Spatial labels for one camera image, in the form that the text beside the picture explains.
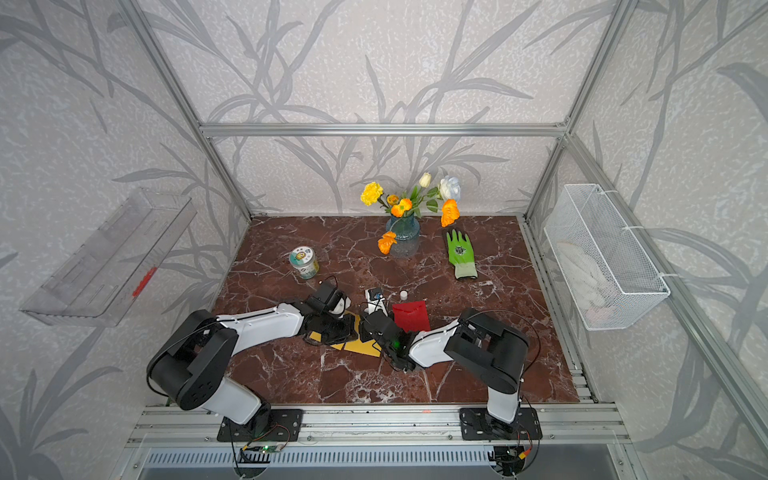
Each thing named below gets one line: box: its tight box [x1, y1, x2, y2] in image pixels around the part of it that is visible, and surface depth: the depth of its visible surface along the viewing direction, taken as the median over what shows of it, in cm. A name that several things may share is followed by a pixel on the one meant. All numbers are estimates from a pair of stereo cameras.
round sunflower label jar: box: [289, 246, 319, 280], surface depth 101 cm
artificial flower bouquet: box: [361, 172, 461, 255], surface depth 84 cm
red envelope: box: [392, 300, 431, 333], surface depth 96 cm
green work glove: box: [446, 229, 478, 280], surface depth 110 cm
